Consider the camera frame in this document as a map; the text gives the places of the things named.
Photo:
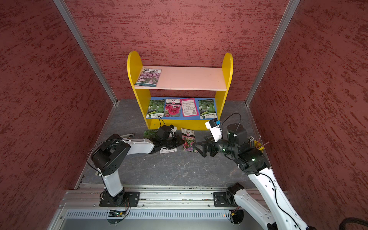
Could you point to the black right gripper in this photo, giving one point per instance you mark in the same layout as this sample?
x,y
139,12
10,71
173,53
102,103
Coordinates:
x,y
211,143

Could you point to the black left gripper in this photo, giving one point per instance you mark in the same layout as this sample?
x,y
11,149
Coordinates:
x,y
177,139

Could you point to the pink flower seed bag top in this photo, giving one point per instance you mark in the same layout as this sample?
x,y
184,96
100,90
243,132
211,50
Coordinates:
x,y
188,136

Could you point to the pink flower seed bag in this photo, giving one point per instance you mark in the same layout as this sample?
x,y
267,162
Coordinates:
x,y
188,136
172,107

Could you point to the green gourd seed bag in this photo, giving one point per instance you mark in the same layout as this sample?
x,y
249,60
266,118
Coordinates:
x,y
151,134

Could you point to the purple flower seed bag top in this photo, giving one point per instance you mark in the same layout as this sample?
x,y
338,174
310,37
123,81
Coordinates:
x,y
148,77

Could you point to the aster seed bag top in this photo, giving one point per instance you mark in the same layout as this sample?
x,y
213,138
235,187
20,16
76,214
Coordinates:
x,y
163,150

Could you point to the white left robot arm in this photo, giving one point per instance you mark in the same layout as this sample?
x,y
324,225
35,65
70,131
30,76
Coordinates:
x,y
110,154

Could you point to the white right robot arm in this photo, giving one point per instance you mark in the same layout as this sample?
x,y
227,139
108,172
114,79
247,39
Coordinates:
x,y
258,178

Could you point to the pink flower seed bag lower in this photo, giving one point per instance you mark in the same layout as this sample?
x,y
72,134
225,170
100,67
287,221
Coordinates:
x,y
172,107

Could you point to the pink back-side seed bag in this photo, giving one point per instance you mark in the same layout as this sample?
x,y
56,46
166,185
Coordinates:
x,y
189,108

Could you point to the white stapler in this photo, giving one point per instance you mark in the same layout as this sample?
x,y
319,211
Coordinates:
x,y
128,136

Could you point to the yellow pen cup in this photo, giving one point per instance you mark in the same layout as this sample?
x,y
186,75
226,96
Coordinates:
x,y
257,143

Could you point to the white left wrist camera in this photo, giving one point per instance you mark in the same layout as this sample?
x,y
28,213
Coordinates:
x,y
173,129

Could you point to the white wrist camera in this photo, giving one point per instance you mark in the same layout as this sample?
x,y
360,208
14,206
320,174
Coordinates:
x,y
173,129
215,128

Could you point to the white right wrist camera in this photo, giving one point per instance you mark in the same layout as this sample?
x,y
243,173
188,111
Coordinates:
x,y
215,128

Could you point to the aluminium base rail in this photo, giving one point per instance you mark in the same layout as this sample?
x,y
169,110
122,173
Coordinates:
x,y
179,208

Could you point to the aluminium corner post right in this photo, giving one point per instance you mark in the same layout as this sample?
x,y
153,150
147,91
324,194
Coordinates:
x,y
284,22

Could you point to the aluminium corner post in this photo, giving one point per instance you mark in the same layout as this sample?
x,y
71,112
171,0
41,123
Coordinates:
x,y
284,22
68,18

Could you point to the aluminium corner post left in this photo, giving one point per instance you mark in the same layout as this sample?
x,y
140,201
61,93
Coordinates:
x,y
68,18

